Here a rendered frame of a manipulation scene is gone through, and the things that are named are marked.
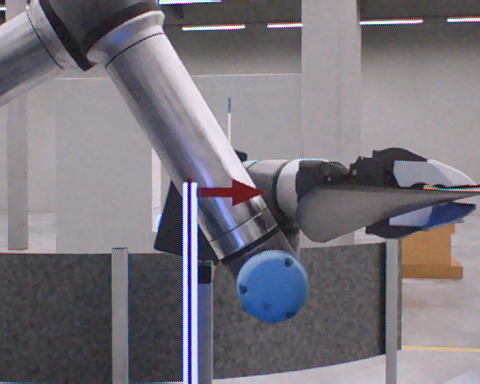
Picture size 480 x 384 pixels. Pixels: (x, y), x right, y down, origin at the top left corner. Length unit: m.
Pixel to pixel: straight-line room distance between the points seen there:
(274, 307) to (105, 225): 6.20
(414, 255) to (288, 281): 7.89
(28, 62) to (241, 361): 1.62
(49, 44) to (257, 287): 0.40
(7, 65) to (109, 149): 5.97
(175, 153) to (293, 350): 1.74
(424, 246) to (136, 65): 7.93
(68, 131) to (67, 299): 4.81
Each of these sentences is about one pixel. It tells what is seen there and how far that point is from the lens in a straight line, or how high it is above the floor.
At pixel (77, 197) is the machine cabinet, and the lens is 7.04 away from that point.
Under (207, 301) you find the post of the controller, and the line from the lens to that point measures 1.16.
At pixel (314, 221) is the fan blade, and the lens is 0.68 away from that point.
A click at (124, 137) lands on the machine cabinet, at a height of 1.51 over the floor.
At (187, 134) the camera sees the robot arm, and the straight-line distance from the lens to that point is 0.79.
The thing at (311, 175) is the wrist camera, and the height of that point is 1.19.
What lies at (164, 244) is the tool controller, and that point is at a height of 1.08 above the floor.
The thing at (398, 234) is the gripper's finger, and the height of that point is 1.13.
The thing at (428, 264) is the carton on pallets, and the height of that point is 0.16.
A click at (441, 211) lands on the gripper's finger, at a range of 0.73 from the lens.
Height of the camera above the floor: 1.20
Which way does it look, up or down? 2 degrees down
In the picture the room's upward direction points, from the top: straight up
